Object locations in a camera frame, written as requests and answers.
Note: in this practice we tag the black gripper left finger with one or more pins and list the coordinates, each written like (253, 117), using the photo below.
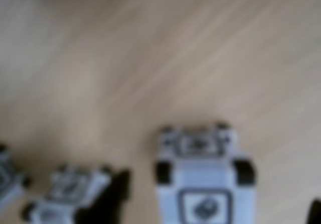
(105, 209)

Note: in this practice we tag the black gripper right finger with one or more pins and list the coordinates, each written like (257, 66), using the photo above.
(316, 214)

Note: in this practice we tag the white cube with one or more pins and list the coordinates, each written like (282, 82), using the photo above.
(200, 178)
(7, 178)
(67, 186)

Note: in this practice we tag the white cube, key print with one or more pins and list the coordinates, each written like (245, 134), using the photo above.
(67, 186)

